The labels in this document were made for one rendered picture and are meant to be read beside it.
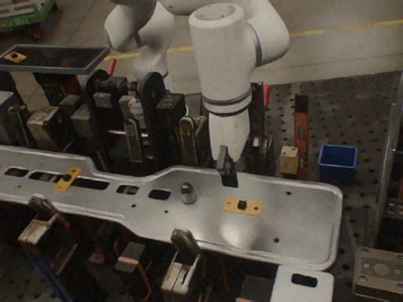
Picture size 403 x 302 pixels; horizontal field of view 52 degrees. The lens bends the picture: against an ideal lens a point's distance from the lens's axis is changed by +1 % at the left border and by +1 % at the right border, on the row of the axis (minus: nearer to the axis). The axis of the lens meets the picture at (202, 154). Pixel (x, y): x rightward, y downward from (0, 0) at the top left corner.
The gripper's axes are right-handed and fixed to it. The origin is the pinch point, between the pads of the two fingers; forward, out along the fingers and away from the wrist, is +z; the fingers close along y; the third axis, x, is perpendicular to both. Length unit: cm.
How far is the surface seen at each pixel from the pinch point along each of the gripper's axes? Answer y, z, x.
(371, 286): 16.7, 6.2, 26.1
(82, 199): 5.5, 12.1, -38.7
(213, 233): 8.2, 12.1, -3.9
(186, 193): 1.4, 8.7, -12.0
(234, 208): 1.1, 11.8, -1.4
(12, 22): -262, 87, -331
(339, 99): -88, 42, 13
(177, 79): -207, 112, -123
